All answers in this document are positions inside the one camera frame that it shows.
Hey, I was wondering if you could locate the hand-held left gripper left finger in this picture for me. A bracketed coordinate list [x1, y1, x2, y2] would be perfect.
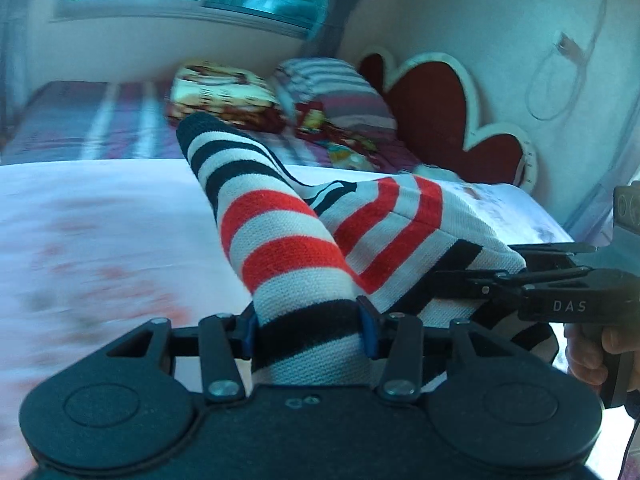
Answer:
[106, 304, 260, 404]

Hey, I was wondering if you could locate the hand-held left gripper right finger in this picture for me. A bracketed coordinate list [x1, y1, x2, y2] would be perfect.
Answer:
[357, 296, 526, 405]

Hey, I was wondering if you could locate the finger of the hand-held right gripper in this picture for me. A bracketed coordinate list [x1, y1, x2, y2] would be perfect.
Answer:
[429, 266, 594, 312]
[509, 242, 599, 275]

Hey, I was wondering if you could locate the striped knit sweater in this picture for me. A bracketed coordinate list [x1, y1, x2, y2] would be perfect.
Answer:
[176, 111, 559, 392]

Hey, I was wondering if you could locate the person's right hand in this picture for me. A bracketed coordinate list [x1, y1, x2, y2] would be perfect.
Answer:
[564, 322, 627, 387]

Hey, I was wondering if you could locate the pink floral bedsheet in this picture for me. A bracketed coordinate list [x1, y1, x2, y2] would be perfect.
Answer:
[0, 157, 576, 468]

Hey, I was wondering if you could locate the red heart-shaped headboard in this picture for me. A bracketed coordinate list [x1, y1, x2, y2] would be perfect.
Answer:
[356, 48, 540, 194]

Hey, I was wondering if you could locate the folded printed blanket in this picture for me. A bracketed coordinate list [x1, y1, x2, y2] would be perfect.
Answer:
[167, 60, 281, 128]

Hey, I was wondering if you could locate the striped pillow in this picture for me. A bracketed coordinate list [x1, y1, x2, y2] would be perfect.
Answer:
[271, 57, 398, 133]

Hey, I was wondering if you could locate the purple striped bedsheet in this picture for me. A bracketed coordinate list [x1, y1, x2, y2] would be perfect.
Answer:
[0, 80, 426, 176]

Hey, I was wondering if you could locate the grey curtain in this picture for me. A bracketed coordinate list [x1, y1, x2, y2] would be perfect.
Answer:
[300, 0, 383, 63]

